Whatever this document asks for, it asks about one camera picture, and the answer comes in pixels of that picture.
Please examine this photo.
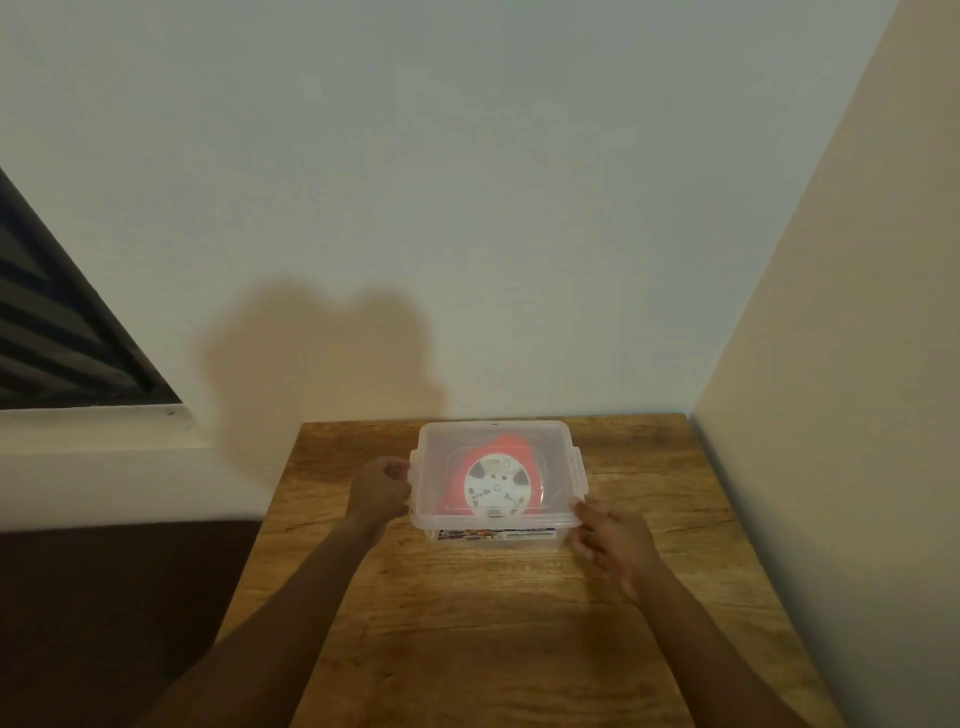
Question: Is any person's right hand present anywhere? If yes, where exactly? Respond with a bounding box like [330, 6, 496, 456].
[567, 496, 666, 597]

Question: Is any person's left hand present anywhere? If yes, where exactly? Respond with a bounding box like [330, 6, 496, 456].
[345, 455, 414, 540]

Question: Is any clear plastic container lid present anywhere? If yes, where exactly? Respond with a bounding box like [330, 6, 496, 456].
[408, 420, 588, 528]

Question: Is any person's left forearm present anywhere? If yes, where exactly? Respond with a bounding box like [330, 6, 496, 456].
[133, 516, 387, 728]

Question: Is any person's right forearm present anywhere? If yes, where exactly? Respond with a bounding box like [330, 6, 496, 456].
[619, 564, 817, 728]

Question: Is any red object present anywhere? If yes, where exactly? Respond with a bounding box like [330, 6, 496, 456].
[448, 432, 549, 519]

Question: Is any white round disc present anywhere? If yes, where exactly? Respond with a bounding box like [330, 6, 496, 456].
[464, 454, 536, 521]

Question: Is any printed label sticker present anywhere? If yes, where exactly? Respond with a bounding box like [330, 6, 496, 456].
[438, 526, 558, 543]

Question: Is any dark window with louvres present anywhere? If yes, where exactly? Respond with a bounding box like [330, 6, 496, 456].
[0, 168, 183, 411]

